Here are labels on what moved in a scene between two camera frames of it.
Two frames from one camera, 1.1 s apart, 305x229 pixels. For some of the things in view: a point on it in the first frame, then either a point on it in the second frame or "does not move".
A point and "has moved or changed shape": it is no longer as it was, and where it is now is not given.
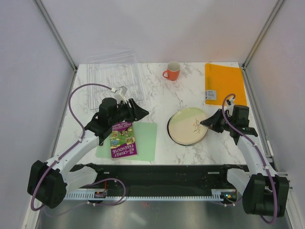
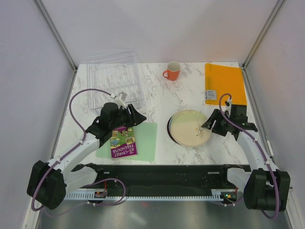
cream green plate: x=185 y=127 does not move
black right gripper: x=211 y=122 does not move
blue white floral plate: x=169 y=133 has moved or changed shape
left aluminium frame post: x=51 y=24 does not move
